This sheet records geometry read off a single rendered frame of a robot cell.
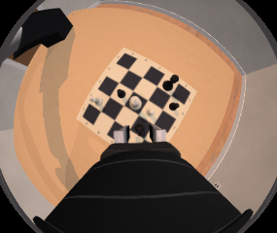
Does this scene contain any white bishop chess piece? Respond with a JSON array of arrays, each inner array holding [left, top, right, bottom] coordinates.
[[89, 96, 103, 106]]

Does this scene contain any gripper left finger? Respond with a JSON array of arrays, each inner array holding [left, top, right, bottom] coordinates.
[[114, 125, 130, 143]]

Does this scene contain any chessboard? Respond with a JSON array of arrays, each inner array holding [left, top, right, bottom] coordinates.
[[77, 48, 197, 144]]

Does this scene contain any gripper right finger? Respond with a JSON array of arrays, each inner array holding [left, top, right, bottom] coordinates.
[[150, 124, 166, 142]]

